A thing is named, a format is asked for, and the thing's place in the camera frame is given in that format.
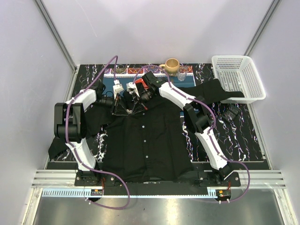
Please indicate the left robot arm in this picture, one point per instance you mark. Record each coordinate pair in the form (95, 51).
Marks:
(71, 127)

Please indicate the small black box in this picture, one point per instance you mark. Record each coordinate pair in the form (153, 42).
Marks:
(231, 113)

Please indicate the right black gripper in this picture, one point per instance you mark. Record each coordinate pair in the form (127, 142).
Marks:
(138, 107)

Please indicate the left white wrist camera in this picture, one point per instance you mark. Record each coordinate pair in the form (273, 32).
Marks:
(117, 88)

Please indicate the tan ceramic mug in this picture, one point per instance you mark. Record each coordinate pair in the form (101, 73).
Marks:
(171, 66)

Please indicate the black button shirt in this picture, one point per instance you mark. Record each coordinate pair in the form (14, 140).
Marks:
(136, 147)

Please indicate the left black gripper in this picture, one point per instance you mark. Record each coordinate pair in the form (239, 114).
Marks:
(118, 109)

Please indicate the white plastic basket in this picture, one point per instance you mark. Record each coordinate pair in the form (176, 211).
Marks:
(238, 73)

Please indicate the red floral plate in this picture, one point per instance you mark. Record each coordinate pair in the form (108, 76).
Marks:
(139, 80)

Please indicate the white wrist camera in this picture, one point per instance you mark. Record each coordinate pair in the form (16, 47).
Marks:
(117, 88)
(131, 88)

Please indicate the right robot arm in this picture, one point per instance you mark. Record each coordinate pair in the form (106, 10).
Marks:
(198, 117)

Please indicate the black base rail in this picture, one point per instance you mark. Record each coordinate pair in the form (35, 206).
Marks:
(195, 182)

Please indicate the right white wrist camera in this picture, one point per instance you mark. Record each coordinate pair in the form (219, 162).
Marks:
(131, 88)

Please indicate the clear drinking glass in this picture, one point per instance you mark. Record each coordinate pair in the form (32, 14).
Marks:
(182, 73)

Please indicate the blue patterned placemat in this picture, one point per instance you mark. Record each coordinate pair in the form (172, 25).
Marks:
(127, 74)

